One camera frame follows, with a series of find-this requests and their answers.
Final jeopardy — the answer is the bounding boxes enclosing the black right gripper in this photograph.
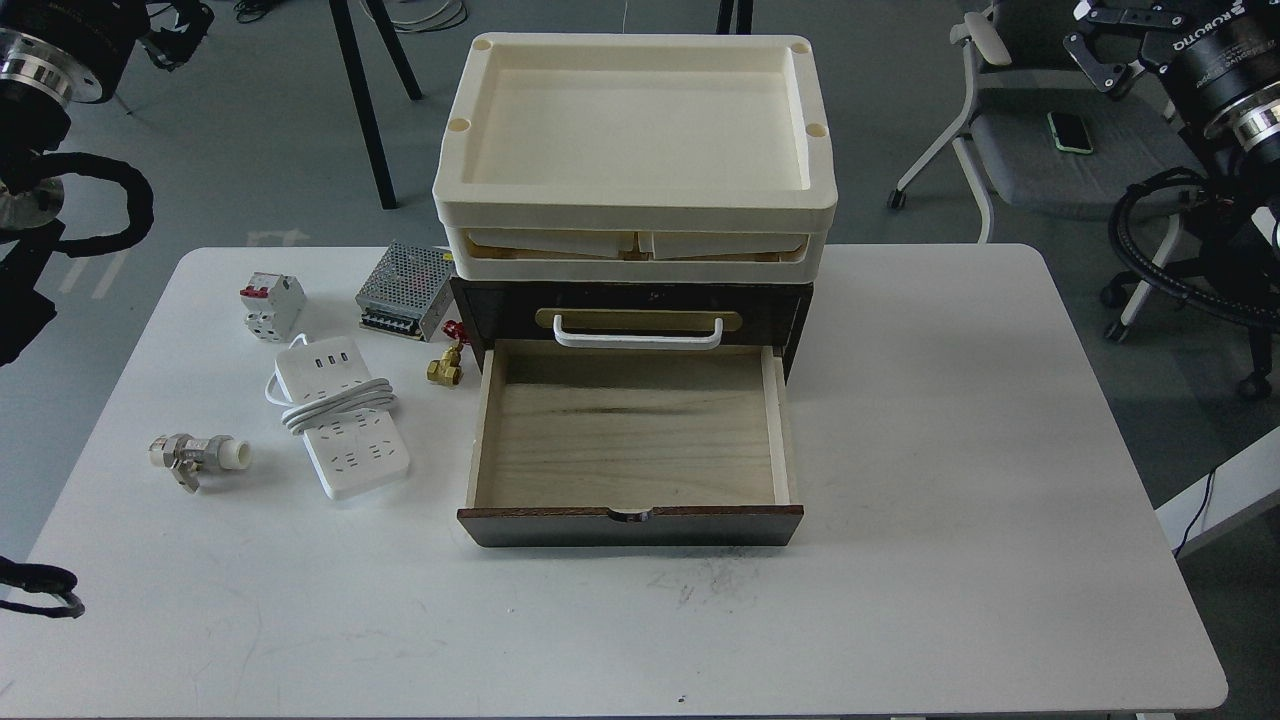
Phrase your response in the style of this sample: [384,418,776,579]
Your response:
[1062,1,1277,101]

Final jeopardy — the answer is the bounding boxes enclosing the white power strip with cable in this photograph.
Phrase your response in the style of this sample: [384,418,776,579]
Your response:
[265,333,410,500]

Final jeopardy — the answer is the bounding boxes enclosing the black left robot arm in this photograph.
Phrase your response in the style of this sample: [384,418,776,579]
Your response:
[1,1,214,364]

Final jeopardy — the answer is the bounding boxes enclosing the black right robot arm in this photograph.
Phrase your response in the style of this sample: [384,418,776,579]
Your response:
[1062,1,1279,332]

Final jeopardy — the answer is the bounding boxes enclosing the grey office chair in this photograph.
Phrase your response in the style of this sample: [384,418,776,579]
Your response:
[887,0,1213,342]

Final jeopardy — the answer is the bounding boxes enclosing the smartphone with green case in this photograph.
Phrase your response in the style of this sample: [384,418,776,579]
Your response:
[1046,111,1094,155]

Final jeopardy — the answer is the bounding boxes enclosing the black office chair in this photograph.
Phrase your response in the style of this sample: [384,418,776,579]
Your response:
[1107,167,1279,401]

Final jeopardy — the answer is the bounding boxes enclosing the cream plastic lower tray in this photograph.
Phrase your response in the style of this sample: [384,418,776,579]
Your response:
[445,227,827,284]

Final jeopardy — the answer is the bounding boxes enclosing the cream plastic tray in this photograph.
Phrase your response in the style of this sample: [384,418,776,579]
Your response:
[433,32,838,234]
[445,227,827,284]

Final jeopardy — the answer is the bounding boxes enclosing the cream plastic top tray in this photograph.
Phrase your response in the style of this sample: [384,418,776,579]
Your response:
[433,32,838,234]

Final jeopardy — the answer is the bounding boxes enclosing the open wooden drawer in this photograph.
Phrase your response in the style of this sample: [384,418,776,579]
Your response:
[456,340,805,548]

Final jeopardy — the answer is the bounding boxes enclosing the metal mesh power supply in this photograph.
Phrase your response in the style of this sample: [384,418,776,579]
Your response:
[355,241,454,341]

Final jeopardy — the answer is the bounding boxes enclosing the black table legs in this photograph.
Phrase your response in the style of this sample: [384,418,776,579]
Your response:
[328,0,424,211]

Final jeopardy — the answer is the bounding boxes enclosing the white red circuit breaker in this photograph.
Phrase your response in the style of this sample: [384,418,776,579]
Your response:
[239,272,306,343]

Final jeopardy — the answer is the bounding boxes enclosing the silver white pipe valve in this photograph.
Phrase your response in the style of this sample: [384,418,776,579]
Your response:
[148,433,252,495]

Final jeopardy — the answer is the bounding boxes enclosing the white drawer handle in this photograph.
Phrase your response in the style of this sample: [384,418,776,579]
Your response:
[552,314,724,351]

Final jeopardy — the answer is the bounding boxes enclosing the brass valve with red handle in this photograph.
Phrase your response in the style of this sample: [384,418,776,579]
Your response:
[425,320,470,388]

